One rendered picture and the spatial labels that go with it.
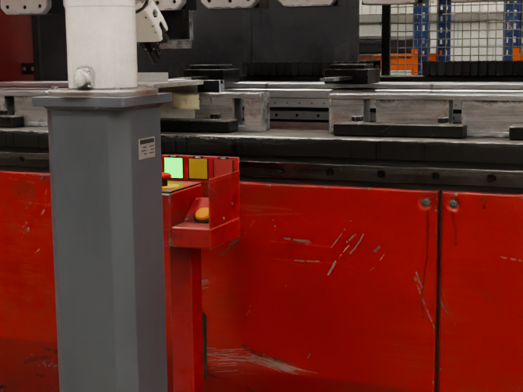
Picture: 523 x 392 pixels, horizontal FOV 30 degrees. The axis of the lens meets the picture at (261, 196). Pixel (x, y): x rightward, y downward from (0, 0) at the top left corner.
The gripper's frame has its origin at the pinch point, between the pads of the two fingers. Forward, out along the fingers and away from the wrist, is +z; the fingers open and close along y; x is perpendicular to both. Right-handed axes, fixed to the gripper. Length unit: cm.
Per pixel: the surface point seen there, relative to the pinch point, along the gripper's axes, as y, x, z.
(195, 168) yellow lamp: -19.6, 30.1, 8.0
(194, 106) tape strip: -7.4, 3.4, 14.2
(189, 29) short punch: -5.2, -10.5, 0.9
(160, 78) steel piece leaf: -2.2, 4.8, 3.6
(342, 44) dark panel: -28, -47, 37
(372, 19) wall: 70, -336, 257
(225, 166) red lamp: -26.9, 29.7, 7.6
